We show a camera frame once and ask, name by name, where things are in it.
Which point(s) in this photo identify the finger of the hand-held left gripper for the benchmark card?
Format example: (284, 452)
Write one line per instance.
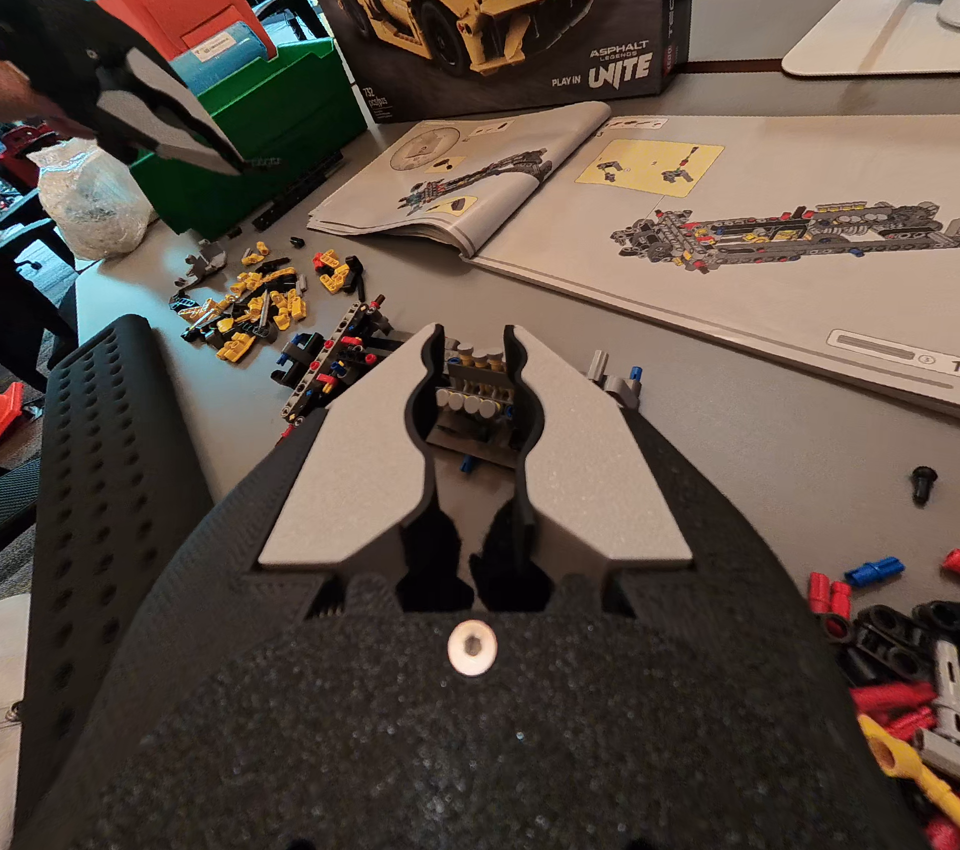
(169, 89)
(142, 119)

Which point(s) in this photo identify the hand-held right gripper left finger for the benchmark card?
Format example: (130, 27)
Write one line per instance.
(345, 490)

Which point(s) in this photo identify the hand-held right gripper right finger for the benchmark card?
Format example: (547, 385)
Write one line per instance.
(607, 490)

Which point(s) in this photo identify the clear plastic bag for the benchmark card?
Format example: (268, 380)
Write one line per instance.
(90, 205)

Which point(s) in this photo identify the lego chassis assembly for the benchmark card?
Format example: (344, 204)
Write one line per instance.
(472, 408)

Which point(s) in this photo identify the grey lego panel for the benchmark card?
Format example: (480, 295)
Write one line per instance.
(202, 261)

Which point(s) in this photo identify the black lego frame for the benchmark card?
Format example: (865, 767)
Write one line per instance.
(266, 217)
(307, 179)

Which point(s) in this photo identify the pile of yellow black lego pieces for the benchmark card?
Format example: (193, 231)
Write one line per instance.
(255, 310)

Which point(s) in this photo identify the pile of small lego pins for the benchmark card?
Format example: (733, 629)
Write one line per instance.
(900, 677)

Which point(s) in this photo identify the lego instruction booklet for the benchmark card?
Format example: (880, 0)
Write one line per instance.
(750, 280)

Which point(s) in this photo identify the black lego pin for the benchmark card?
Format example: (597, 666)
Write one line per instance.
(924, 483)

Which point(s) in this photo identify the lego set box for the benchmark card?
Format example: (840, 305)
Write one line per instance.
(510, 25)

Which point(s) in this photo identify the red lego bush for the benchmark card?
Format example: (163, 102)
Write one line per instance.
(952, 561)

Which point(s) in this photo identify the person's left hand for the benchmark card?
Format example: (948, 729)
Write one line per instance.
(15, 93)

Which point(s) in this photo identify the blue wrapped package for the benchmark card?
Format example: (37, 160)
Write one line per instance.
(225, 55)

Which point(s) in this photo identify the red and black chair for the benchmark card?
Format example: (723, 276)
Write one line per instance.
(22, 142)

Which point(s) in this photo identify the green plastic bin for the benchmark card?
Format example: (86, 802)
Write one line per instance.
(285, 115)

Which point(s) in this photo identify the black perforated pad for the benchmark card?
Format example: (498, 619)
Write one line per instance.
(105, 528)

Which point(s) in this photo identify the black mesh chair seat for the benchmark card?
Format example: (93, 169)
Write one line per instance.
(19, 501)

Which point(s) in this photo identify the white rounded board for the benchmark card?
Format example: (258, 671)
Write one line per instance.
(847, 48)

